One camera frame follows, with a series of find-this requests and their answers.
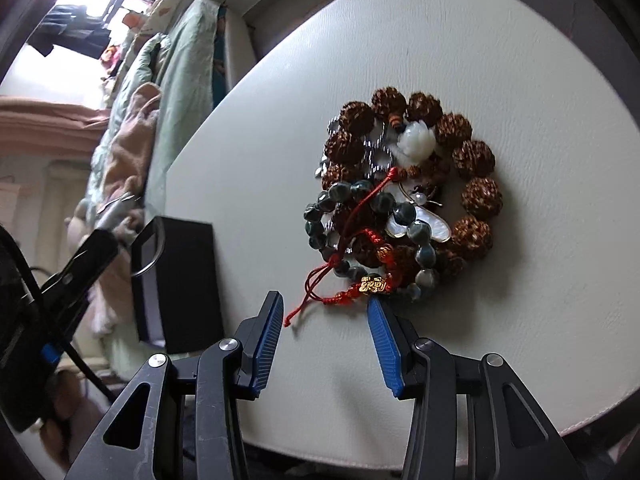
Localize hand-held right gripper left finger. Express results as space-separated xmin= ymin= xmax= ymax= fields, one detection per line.
xmin=65 ymin=290 xmax=286 ymax=480

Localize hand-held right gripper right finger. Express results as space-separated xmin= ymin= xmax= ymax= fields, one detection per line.
xmin=366 ymin=297 xmax=601 ymax=480

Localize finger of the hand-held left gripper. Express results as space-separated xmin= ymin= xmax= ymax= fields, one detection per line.
xmin=37 ymin=229 xmax=121 ymax=311

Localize red string bracelet gold charm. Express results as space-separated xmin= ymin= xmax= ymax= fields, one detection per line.
xmin=282 ymin=167 xmax=402 ymax=328

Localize silver ring bangle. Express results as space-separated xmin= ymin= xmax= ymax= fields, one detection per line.
xmin=130 ymin=217 xmax=167 ymax=278

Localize black jewelry box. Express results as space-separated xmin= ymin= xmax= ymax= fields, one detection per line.
xmin=130 ymin=216 xmax=226 ymax=356

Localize grey-green stone bead bracelet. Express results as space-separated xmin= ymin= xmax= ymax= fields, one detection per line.
xmin=302 ymin=180 xmax=442 ymax=304

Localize mother-of-pearl butterfly pendant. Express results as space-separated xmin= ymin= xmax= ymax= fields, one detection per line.
xmin=385 ymin=182 xmax=453 ymax=242

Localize silver chain bracelet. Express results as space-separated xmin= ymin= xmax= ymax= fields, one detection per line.
xmin=314 ymin=117 xmax=401 ymax=181

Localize small bead bracelet white lotus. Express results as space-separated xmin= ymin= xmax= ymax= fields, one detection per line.
xmin=387 ymin=115 xmax=453 ymax=196

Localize brown rudraksha bead bracelet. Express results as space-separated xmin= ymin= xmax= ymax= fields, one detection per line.
xmin=322 ymin=86 xmax=503 ymax=282

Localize pink fleece blanket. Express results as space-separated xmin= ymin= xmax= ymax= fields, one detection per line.
xmin=90 ymin=82 xmax=163 ymax=341

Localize pink curtain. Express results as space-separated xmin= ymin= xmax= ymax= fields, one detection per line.
xmin=0 ymin=95 xmax=111 ymax=156

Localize light green quilt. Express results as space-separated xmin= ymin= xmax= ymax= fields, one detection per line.
xmin=85 ymin=0 xmax=226 ymax=211

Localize hanging dark clothes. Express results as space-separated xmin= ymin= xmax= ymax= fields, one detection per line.
xmin=32 ymin=4 xmax=113 ymax=58

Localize bed with green sheet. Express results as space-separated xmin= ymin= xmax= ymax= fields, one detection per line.
xmin=80 ymin=0 xmax=263 ymax=361

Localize white leather table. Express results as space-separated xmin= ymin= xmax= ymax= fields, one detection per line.
xmin=145 ymin=0 xmax=640 ymax=457

